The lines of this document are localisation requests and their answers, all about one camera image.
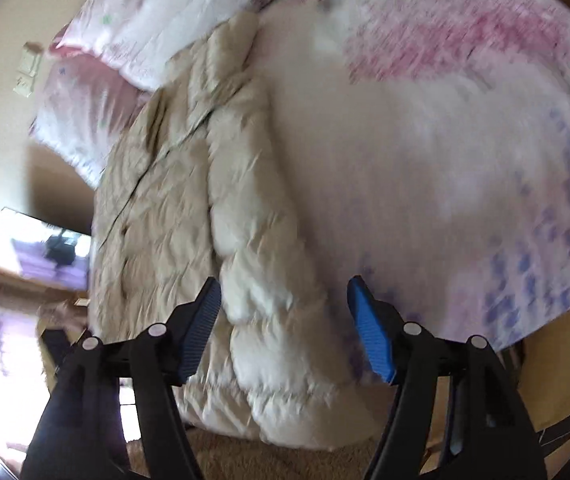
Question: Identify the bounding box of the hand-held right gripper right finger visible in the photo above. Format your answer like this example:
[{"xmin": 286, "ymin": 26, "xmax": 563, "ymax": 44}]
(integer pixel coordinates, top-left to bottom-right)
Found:
[{"xmin": 347, "ymin": 276, "xmax": 548, "ymax": 480}]

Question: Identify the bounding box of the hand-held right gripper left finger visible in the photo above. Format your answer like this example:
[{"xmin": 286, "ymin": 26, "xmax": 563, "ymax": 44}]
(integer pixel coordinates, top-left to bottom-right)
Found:
[{"xmin": 19, "ymin": 276, "xmax": 222, "ymax": 480}]

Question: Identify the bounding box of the beige duvet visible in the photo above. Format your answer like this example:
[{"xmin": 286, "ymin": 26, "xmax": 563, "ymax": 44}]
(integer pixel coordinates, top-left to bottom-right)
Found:
[{"xmin": 87, "ymin": 10, "xmax": 380, "ymax": 450}]

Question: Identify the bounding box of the pink floral bed sheet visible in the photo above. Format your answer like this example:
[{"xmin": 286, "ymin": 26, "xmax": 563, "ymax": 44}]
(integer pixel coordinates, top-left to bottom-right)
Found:
[{"xmin": 87, "ymin": 0, "xmax": 570, "ymax": 453}]

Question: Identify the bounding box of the wooden television cabinet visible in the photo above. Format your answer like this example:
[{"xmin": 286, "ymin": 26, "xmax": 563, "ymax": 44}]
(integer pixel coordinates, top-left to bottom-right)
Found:
[{"xmin": 0, "ymin": 255, "xmax": 90, "ymax": 311}]

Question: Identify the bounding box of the bright window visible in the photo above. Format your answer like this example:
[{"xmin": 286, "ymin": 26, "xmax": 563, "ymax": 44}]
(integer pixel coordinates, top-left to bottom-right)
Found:
[{"xmin": 0, "ymin": 300, "xmax": 53, "ymax": 456}]

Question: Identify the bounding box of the white lavender-print pillow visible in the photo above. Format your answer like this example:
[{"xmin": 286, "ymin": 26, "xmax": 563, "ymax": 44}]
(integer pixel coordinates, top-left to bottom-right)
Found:
[{"xmin": 29, "ymin": 52, "xmax": 153, "ymax": 188}]

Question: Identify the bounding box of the pink tree-print pillow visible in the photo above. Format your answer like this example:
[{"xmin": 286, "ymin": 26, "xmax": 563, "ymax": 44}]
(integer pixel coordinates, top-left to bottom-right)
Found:
[{"xmin": 50, "ymin": 0, "xmax": 310, "ymax": 92}]

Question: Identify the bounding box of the wall mirror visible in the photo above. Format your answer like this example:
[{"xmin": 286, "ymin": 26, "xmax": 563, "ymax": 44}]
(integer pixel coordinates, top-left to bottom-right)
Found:
[{"xmin": 1, "ymin": 205, "xmax": 94, "ymax": 293}]

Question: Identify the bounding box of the white wall switch plate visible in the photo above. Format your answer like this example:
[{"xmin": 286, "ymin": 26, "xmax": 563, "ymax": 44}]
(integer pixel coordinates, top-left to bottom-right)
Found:
[
  {"xmin": 13, "ymin": 74, "xmax": 36, "ymax": 99},
  {"xmin": 21, "ymin": 42, "xmax": 44, "ymax": 74}
]

